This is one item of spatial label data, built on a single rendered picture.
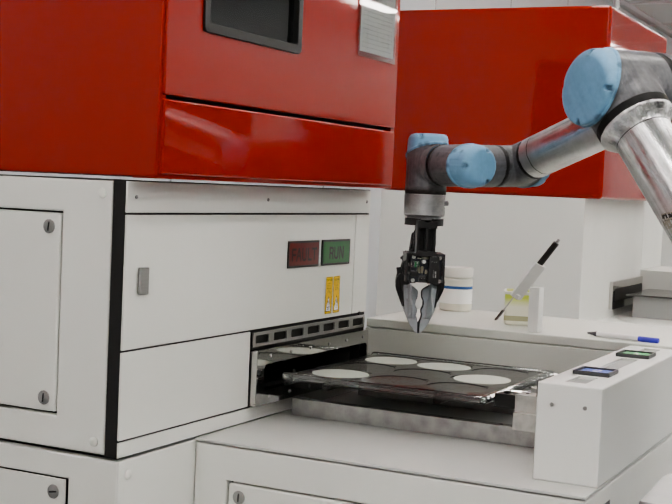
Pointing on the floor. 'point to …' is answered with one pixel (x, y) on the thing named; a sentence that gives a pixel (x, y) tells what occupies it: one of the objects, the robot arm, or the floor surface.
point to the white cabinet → (382, 481)
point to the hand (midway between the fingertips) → (417, 325)
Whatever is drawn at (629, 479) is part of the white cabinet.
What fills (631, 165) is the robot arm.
